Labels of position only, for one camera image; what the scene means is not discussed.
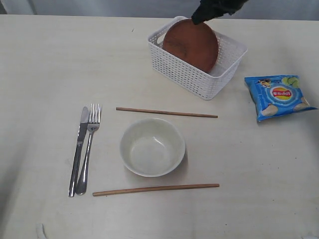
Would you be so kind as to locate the white and black bowl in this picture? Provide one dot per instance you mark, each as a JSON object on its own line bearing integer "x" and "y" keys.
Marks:
{"x": 152, "y": 147}

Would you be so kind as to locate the silver metal fork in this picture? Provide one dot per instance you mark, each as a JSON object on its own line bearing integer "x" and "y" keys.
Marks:
{"x": 93, "y": 126}

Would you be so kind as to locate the white perforated plastic basket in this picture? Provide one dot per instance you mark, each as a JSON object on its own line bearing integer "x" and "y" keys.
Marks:
{"x": 201, "y": 84}

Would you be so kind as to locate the blue chips bag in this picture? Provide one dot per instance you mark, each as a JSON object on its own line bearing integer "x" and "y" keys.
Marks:
{"x": 277, "y": 96}

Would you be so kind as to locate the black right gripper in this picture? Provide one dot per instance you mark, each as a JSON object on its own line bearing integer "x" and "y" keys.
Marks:
{"x": 209, "y": 9}

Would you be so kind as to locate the wooden chopstick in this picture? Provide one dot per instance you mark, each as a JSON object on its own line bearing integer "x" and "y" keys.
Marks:
{"x": 166, "y": 112}
{"x": 151, "y": 189}

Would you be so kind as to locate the silver table knife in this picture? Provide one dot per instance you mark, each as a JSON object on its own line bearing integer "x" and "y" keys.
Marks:
{"x": 79, "y": 144}

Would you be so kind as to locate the brown round plate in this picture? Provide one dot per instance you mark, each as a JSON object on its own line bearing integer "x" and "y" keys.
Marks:
{"x": 196, "y": 45}

